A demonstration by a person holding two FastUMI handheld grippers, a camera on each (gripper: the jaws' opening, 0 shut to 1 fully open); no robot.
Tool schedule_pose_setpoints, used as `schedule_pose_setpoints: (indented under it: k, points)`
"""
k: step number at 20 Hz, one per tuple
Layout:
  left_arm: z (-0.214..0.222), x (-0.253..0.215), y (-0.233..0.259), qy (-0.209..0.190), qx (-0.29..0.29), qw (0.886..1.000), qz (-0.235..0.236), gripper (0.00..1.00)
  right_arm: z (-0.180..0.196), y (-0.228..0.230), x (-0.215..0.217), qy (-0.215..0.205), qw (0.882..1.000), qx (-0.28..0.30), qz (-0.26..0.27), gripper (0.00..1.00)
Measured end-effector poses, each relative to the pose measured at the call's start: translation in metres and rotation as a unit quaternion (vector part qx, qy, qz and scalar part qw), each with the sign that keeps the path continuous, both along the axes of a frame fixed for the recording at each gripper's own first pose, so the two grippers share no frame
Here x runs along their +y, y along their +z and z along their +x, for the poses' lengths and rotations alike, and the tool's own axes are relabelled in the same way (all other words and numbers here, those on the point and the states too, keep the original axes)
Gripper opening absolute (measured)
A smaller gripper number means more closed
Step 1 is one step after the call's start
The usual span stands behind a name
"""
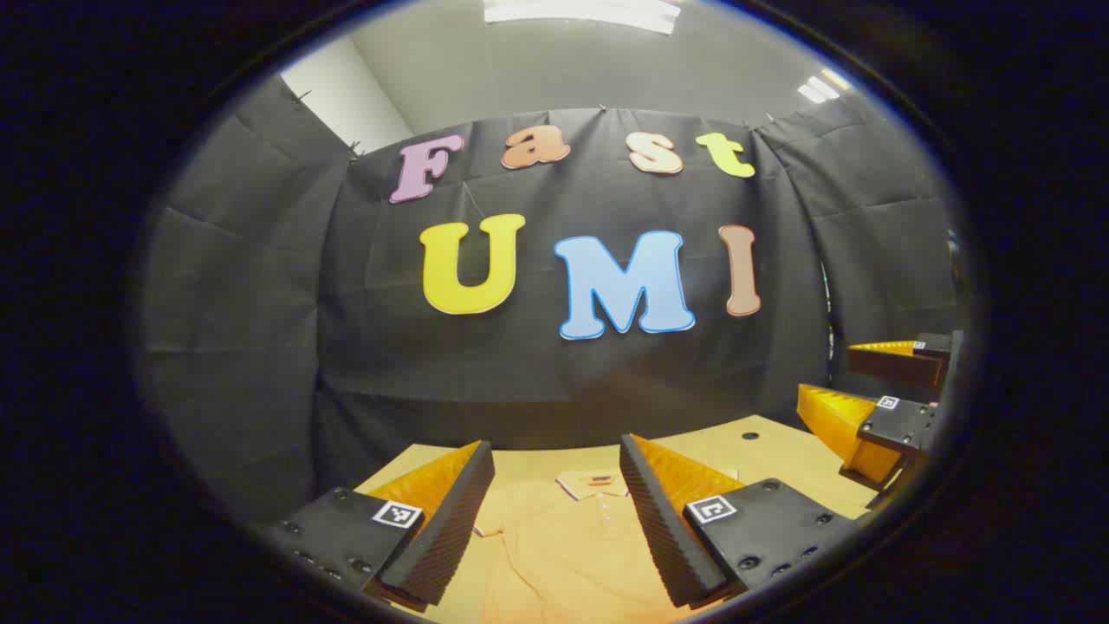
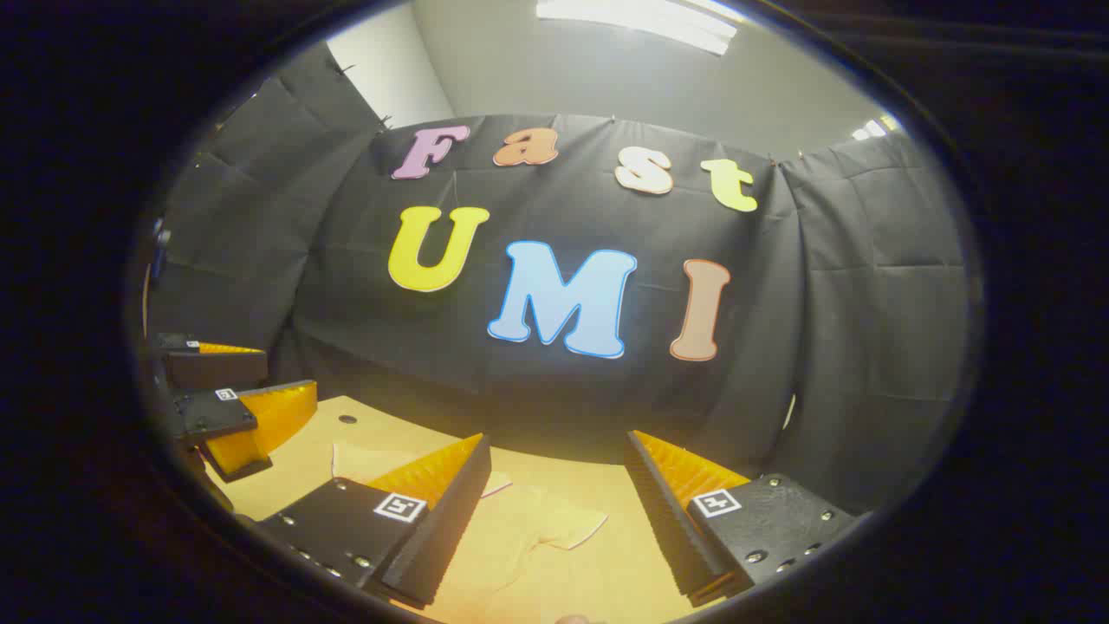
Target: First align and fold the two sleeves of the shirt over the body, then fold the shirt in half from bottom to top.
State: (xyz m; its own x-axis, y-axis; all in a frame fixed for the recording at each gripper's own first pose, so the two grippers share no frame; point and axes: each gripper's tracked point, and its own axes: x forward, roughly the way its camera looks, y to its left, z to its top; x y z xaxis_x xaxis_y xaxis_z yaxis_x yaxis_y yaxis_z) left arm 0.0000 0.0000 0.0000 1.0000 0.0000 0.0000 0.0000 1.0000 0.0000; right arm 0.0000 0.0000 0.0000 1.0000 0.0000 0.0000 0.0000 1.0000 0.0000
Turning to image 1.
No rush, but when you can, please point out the orange polo T-shirt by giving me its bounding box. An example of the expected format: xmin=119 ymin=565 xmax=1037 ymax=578
xmin=472 ymin=468 xmax=739 ymax=624

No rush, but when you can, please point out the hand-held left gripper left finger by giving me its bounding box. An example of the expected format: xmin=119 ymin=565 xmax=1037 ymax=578
xmin=260 ymin=440 xmax=496 ymax=612

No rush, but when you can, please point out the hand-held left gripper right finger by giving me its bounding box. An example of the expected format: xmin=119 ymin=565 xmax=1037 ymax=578
xmin=618 ymin=433 xmax=860 ymax=609

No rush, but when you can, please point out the small ceiling light panel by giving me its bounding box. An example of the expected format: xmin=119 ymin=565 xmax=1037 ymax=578
xmin=797 ymin=68 xmax=854 ymax=105

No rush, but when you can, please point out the long ceiling light panel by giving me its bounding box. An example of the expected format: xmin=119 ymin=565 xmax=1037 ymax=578
xmin=483 ymin=0 xmax=683 ymax=36

